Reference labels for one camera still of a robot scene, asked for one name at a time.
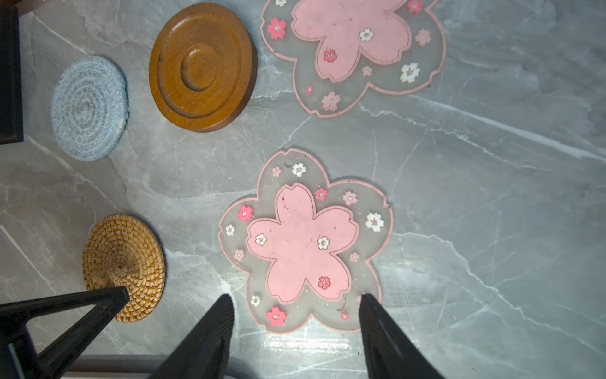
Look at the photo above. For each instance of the brown wooden round coaster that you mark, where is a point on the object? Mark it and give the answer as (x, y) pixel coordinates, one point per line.
(203, 68)

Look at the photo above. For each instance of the light blue woven coaster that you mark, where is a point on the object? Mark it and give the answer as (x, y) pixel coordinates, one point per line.
(90, 108)

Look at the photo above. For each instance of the folded chessboard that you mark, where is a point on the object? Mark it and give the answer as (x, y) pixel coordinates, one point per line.
(11, 91)

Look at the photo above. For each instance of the lavender plastic tray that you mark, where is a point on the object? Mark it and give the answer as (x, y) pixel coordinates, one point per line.
(115, 366)

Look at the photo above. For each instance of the pink flower coaster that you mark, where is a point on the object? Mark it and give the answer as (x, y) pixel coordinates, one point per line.
(306, 244)
(340, 50)

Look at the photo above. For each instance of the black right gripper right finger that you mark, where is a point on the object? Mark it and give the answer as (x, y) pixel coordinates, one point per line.
(389, 353)

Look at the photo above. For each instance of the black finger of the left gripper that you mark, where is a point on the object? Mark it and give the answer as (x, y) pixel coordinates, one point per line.
(43, 337)

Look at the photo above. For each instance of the tan rattan round coaster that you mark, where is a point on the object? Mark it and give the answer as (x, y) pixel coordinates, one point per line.
(122, 251)

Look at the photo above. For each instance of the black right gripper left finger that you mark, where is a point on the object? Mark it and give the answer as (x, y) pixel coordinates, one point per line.
(204, 353)

